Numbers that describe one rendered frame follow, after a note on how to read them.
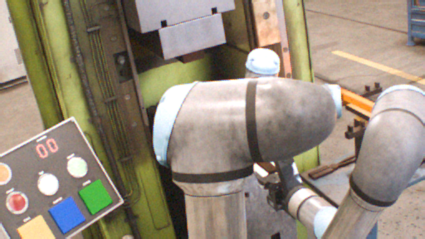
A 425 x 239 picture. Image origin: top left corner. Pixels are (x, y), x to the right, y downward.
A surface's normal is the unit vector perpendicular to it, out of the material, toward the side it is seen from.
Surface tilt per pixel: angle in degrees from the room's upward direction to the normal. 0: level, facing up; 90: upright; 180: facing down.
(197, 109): 44
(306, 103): 57
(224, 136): 84
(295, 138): 97
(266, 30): 90
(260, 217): 90
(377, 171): 66
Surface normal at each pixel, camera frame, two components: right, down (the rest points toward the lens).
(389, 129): -0.43, -0.54
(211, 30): 0.38, 0.32
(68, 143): 0.54, -0.31
